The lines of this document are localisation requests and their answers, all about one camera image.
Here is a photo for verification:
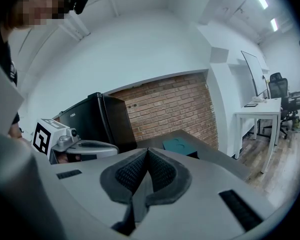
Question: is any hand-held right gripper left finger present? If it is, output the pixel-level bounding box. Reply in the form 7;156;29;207
99;147;150;236

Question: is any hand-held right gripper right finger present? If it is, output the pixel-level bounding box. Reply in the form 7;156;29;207
132;147;193;225

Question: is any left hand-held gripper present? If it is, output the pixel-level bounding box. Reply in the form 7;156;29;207
32;118;120;165

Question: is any teal box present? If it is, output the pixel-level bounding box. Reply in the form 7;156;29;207
162;136;200;160

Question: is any person's left forearm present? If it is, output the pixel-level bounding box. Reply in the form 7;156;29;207
7;121;24;139

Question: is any person's left hand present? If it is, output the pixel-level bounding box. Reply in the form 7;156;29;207
55;152;82;164

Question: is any black mini fridge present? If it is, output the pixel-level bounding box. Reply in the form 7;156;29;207
52;91;138;155

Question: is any white desk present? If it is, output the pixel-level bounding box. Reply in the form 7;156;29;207
234;97;283;174

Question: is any person's head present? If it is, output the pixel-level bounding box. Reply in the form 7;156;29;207
0;0;76;31

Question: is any whiteboard on stand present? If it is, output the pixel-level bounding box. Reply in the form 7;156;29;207
240;50;271;98

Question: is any black office chair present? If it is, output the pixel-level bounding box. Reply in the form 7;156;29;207
255;71;300;140

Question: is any white wall box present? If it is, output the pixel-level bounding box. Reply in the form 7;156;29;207
209;46;230;65

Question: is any black head-worn camera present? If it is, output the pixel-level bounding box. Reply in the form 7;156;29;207
73;0;91;16

